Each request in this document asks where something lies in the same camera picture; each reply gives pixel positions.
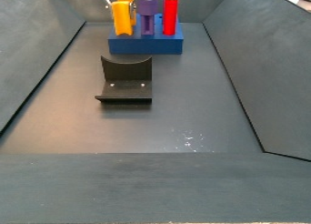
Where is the orange arch block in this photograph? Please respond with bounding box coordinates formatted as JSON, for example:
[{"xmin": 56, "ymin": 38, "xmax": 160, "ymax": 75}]
[{"xmin": 112, "ymin": 1, "xmax": 132, "ymax": 36}]

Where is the yellow arch block in board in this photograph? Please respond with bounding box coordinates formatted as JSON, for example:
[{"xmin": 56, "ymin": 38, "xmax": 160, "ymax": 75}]
[{"xmin": 116, "ymin": 0, "xmax": 136, "ymax": 25}]

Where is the blue shape sorter board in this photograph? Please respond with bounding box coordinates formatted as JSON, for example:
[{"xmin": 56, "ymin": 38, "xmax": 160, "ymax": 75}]
[{"xmin": 108, "ymin": 14, "xmax": 182, "ymax": 55}]

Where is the purple pentagon block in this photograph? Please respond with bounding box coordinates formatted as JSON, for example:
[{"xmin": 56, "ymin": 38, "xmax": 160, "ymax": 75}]
[{"xmin": 137, "ymin": 0, "xmax": 157, "ymax": 36}]

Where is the red hexagon block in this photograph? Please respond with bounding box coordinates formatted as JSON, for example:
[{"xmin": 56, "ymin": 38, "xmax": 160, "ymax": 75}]
[{"xmin": 162, "ymin": 0, "xmax": 178, "ymax": 36}]

